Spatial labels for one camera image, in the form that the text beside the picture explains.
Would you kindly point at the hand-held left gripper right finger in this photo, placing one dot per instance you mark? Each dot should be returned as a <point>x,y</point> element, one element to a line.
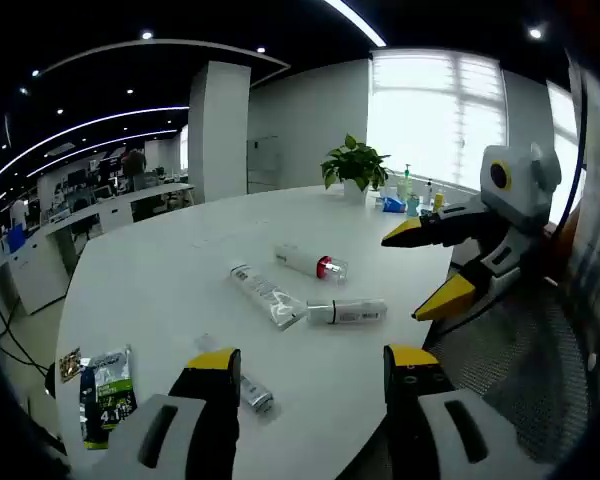
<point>415,400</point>

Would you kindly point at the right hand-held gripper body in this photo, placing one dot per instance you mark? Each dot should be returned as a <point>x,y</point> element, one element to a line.
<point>525,195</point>

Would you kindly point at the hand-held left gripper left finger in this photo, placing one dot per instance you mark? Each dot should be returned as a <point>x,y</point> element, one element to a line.
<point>200,395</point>

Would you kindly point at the small silver skincare tube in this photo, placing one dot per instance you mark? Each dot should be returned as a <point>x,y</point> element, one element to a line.
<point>255,392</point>

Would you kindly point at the green silver skincare sachet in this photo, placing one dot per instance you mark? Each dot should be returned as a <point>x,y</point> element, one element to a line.
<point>107,395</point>

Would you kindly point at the silver print skincare tube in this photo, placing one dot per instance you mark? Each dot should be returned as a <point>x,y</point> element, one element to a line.
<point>260,290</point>

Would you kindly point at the white skincare pump bottle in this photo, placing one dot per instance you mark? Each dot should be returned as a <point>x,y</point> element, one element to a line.
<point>300,260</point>

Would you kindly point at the gold foil skincare sachet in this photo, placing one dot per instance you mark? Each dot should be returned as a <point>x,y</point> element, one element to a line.
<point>70,365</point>

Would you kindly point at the small blue bottle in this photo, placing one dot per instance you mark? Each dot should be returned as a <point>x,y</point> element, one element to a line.
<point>413,206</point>

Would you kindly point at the yellow bottle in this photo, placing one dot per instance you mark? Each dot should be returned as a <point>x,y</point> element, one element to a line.
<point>438,201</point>

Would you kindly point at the dark pump bottle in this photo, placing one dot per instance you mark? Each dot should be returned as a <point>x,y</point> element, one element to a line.
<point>430,191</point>

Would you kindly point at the green pump bottle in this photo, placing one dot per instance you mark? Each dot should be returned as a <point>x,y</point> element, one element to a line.
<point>404,186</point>

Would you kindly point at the grey mesh office chair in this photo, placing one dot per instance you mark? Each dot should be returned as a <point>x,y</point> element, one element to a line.
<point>520,360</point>

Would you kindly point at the person's grey-blue clothing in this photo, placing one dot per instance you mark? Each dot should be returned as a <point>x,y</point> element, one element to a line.
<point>597,260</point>

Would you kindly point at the potted green plant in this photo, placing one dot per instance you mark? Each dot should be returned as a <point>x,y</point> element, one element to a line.
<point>352,167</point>

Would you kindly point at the white window blind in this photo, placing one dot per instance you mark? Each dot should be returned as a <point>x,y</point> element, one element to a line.
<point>430,115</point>

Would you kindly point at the long white office counter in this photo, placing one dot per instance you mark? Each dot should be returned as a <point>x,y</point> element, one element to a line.
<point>110,207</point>

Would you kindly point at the straight ceiling light strip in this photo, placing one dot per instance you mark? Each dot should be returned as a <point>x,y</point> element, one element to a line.
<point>355,20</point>

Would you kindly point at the blue plastic crate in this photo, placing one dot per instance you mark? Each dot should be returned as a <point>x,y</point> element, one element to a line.
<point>15,240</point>

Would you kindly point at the curved ceiling light strip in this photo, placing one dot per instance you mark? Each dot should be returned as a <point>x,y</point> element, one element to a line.
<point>100,144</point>
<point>80,126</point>

